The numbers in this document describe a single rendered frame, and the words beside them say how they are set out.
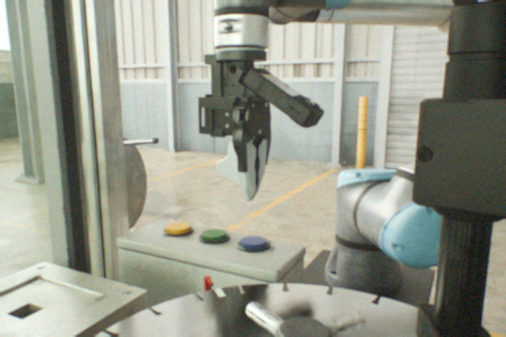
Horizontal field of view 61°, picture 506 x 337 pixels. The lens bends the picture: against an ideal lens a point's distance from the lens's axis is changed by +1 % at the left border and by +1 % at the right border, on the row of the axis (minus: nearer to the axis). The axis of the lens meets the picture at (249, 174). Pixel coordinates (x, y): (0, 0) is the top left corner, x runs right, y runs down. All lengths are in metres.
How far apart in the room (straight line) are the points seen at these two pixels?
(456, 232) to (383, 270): 0.64
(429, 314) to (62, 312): 0.38
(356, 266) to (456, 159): 0.65
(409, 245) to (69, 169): 0.50
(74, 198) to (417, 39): 5.74
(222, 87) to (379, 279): 0.48
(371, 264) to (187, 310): 0.52
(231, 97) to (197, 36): 6.98
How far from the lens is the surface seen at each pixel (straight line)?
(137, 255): 0.69
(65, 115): 0.63
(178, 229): 0.70
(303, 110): 0.56
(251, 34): 0.58
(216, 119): 0.60
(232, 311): 0.37
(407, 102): 6.14
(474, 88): 0.21
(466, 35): 0.21
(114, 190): 0.73
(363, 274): 0.84
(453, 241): 0.23
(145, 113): 8.24
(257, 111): 0.59
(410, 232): 0.68
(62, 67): 0.63
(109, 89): 0.72
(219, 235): 0.66
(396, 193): 0.71
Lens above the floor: 1.13
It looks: 12 degrees down
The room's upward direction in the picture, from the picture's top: straight up
